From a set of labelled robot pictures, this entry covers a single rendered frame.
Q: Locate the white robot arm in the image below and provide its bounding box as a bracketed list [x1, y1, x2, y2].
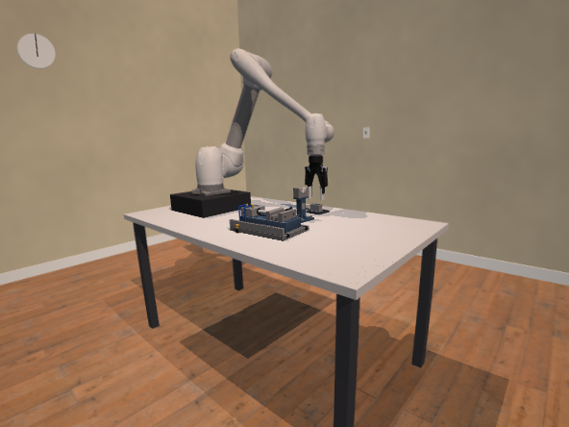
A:
[191, 48, 334, 196]

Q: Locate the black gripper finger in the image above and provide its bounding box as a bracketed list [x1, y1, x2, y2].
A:
[305, 166, 315, 199]
[314, 166, 328, 200]

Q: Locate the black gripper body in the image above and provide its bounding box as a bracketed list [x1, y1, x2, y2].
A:
[309, 156, 323, 173]

